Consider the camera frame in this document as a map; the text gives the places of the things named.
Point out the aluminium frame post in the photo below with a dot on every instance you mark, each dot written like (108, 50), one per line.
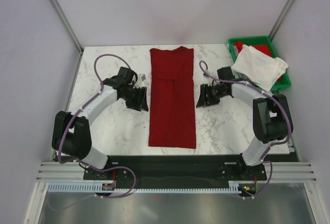
(66, 24)
(280, 19)

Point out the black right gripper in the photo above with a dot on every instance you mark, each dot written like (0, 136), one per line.
(204, 100)

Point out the light blue cable duct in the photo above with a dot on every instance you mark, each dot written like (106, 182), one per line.
(93, 187)

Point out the white t shirt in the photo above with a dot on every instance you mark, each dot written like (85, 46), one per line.
(257, 67)

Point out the bright red t shirt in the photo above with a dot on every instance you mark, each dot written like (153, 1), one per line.
(263, 47)

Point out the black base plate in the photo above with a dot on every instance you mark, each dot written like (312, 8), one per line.
(206, 170)

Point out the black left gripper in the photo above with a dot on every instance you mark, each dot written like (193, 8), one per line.
(141, 104)

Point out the aluminium front rail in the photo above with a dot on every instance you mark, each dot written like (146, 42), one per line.
(283, 172)

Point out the left aluminium frame post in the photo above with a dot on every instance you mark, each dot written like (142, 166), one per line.
(66, 24)

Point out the dark red t shirt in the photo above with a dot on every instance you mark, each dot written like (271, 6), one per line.
(172, 114)

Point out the right aluminium frame post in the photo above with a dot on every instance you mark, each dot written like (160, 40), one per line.
(280, 19)

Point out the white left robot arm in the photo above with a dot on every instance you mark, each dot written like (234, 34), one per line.
(71, 133)

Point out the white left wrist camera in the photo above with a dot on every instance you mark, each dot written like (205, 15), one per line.
(140, 81)

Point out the green plastic bin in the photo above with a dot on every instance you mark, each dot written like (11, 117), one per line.
(259, 61)

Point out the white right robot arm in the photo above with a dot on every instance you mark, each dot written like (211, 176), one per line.
(271, 118)

